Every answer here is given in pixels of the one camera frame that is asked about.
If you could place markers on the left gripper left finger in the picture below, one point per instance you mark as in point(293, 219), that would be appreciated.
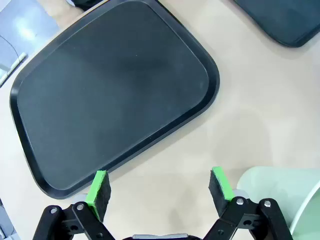
point(96, 197)

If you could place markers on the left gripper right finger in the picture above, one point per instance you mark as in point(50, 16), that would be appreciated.
point(222, 197)

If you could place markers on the pale green plastic cup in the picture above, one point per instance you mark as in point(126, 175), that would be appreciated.
point(275, 195)

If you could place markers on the black plastic tray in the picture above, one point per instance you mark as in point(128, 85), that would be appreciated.
point(280, 20)
point(112, 87)

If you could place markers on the person in black t-shirt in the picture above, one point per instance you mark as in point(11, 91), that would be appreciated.
point(86, 3)

